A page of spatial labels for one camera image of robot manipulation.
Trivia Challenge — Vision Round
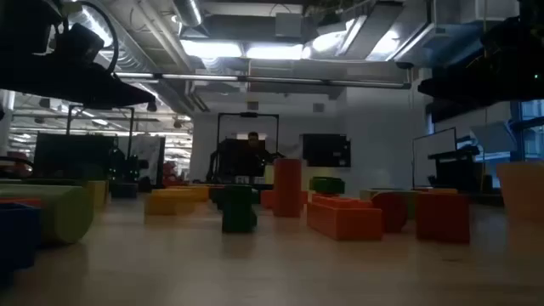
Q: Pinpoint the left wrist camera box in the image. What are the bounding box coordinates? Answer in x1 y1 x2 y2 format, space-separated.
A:
54 21 106 65

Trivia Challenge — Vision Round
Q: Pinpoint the grey ceiling box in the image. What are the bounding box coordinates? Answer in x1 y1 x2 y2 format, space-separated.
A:
275 11 303 38

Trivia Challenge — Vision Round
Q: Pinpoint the light green arch block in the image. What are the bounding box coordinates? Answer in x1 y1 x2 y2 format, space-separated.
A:
359 188 422 203

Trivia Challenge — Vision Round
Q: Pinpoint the black wall screen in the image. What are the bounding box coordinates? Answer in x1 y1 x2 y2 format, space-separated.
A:
301 133 353 168

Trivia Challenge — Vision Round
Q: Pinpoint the black cart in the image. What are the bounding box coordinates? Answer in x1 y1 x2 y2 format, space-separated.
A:
427 146 494 195

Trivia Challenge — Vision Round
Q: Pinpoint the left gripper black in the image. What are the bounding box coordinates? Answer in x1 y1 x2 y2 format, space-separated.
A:
0 53 157 109

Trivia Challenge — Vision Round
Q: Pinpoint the whiteboard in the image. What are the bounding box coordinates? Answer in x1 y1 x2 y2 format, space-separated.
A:
411 126 459 191

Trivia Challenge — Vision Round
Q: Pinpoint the person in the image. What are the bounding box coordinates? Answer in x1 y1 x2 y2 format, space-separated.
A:
246 131 273 165

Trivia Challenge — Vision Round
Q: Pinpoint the red arch block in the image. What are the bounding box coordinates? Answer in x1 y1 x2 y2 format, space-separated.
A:
415 193 472 245

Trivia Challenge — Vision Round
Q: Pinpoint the window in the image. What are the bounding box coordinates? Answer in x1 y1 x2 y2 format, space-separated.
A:
509 99 544 162

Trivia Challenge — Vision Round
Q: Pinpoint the small green square block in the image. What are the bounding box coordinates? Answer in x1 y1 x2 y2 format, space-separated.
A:
309 176 346 196

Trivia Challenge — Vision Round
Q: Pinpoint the white printed sheet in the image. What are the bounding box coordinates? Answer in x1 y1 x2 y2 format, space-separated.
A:
127 134 166 184

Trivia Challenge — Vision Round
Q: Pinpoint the blue two-by-four brick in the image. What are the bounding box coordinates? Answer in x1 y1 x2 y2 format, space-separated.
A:
0 202 43 281

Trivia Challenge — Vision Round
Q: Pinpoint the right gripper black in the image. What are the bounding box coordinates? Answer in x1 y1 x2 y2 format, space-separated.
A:
417 54 544 107

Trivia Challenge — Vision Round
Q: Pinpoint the orange translucent bin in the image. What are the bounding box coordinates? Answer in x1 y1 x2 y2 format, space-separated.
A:
496 161 544 222

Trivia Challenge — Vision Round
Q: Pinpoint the salmon red cylinder block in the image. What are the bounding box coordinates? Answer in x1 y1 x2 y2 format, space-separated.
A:
273 158 303 218

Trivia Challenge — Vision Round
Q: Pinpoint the green two-by-four brick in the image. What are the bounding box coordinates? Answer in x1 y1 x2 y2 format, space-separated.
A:
208 185 261 210

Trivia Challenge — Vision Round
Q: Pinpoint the white tilted monitor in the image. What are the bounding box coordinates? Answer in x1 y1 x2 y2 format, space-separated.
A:
469 121 518 154

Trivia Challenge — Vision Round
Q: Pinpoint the small blue square block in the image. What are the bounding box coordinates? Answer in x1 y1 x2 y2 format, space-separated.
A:
110 182 139 199

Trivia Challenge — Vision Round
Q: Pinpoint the large black panel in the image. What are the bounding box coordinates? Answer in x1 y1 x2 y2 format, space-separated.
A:
33 132 118 179

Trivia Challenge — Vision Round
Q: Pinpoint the small red square block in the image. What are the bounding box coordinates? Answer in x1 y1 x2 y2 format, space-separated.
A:
0 196 43 208

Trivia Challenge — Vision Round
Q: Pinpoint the orange-red two-by-four brick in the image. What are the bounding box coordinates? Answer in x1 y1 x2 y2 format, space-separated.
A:
306 194 384 242

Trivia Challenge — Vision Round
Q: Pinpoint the black gantry frame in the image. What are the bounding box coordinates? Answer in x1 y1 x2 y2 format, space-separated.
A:
215 112 281 182
65 105 136 179

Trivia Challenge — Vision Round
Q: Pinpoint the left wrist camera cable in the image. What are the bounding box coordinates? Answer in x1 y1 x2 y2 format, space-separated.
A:
76 0 121 76

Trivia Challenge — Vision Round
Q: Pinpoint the light green cylinder block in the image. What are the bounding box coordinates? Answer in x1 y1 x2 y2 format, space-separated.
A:
0 183 95 246

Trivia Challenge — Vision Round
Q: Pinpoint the amber yellow two-by-four brick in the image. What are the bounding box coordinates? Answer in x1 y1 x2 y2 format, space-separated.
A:
144 188 197 216

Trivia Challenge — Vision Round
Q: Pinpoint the ceiling light panel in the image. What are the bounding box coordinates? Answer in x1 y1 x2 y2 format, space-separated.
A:
245 42 305 60
180 38 243 60

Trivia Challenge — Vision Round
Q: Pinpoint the silver rectangular duct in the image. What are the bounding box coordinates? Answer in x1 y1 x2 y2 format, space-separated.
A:
309 0 434 63

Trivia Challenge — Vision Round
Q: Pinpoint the yellow arch block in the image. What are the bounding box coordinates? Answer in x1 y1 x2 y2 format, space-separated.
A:
84 179 108 212

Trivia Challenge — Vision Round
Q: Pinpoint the green narrow long brick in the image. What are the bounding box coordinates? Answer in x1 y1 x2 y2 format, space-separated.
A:
221 184 258 234

